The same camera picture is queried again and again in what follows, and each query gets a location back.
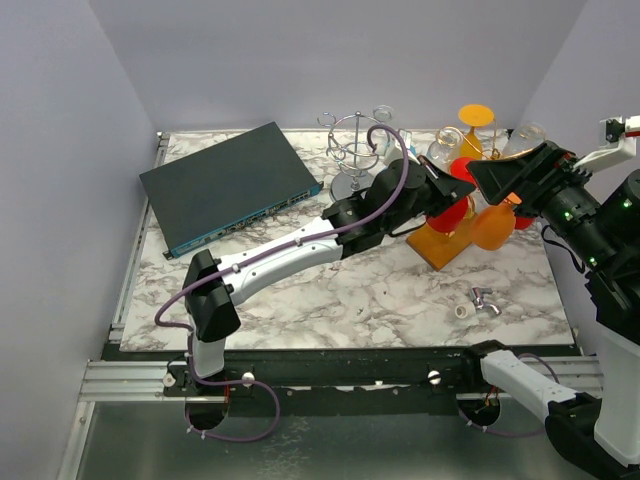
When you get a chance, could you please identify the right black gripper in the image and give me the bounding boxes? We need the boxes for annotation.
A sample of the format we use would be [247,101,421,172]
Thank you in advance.
[467,133,618,267]

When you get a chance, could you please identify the red wine glass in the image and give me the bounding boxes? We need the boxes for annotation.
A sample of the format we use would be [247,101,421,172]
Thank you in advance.
[425,156,477,235]
[514,216,535,230]

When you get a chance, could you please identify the orange wine glass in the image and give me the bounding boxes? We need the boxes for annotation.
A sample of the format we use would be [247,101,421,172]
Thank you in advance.
[471,193,522,251]

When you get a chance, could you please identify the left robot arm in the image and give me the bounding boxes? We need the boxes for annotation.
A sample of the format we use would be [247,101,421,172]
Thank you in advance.
[183,159,474,395]

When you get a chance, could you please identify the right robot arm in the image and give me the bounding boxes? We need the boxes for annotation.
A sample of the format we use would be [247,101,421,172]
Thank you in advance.
[459,138,639,479]

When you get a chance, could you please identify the clear ribbed wine glass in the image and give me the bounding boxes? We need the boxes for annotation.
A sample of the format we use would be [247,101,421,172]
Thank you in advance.
[426,126,464,168]

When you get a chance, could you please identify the blue wine glass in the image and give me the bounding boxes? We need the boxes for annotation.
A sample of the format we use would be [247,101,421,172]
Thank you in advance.
[399,129,418,162]

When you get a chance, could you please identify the yellow wine glass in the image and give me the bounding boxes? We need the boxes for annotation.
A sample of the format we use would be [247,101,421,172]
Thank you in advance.
[458,104,495,160]

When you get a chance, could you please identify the clear glass on silver rack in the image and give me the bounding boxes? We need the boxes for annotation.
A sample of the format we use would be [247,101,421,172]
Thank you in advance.
[372,105,395,157]

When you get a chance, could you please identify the chrome faucet tap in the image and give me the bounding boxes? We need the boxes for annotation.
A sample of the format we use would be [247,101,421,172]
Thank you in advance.
[469,287,502,317]

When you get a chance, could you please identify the gold wire glass rack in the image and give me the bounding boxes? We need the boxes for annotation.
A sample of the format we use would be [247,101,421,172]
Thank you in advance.
[406,121,500,271]

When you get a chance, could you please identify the silver wire glass rack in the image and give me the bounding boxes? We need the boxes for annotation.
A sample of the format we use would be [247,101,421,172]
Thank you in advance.
[316,111,382,202]

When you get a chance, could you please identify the black network switch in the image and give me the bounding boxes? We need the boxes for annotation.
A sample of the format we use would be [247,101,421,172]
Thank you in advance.
[139,122,324,260]

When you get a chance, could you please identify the black mounting rail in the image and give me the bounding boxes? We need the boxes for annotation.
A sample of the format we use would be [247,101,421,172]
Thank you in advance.
[163,347,490,416]

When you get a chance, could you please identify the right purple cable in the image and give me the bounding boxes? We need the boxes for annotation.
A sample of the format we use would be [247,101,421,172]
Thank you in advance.
[464,352,561,439]

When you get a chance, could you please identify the purple cable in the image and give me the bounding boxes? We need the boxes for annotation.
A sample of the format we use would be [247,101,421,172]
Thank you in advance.
[153,125,411,444]
[464,352,561,439]

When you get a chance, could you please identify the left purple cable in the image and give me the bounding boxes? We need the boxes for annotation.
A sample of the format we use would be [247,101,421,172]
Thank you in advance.
[153,125,411,444]

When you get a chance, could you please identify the aluminium frame rail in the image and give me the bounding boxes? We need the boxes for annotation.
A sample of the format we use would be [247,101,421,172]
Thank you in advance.
[79,361,226,404]

